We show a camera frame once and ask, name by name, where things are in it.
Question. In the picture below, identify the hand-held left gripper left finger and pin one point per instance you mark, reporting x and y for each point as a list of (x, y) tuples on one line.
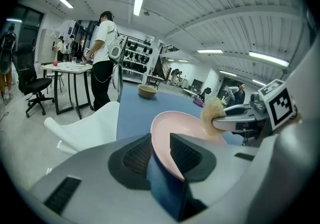
[(95, 168)]

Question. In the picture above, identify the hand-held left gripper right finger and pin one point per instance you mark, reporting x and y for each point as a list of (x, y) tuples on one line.
[(225, 168)]

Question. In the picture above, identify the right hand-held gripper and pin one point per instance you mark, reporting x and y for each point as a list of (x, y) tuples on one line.
[(277, 102)]

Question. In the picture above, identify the beige sponge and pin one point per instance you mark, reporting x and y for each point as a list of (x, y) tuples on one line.
[(212, 112)]

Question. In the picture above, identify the pink big plate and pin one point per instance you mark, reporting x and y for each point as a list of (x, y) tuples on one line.
[(180, 127)]

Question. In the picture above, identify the person's right forearm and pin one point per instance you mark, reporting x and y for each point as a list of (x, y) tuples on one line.
[(295, 118)]

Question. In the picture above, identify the black office chair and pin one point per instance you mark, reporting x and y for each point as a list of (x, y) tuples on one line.
[(27, 72), (206, 92)]

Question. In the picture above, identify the purple cloth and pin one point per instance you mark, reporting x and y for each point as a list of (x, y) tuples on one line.
[(198, 103)]

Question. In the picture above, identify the white plastic chair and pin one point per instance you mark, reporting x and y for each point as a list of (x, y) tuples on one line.
[(87, 130)]

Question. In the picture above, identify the blue tablecloth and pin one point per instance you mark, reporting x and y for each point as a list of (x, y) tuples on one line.
[(135, 117)]

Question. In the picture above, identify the black metal staircase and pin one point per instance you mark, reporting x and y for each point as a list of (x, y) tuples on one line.
[(162, 65)]

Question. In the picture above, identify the small dark wooden table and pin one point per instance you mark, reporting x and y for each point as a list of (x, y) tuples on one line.
[(155, 76)]

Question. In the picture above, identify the tan bowl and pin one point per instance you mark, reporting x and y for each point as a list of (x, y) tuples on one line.
[(147, 91)]

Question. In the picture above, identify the white table with black legs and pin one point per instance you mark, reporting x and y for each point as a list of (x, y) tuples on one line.
[(67, 66)]

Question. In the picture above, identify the clear drinking glass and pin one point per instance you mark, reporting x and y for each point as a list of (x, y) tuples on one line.
[(74, 62)]

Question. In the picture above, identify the white shelf of black items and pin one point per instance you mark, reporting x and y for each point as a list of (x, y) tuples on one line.
[(137, 55)]

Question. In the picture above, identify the red apple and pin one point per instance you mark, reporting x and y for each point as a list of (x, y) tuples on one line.
[(55, 63)]

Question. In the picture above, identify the white lockers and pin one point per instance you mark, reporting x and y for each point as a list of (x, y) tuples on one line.
[(50, 45)]

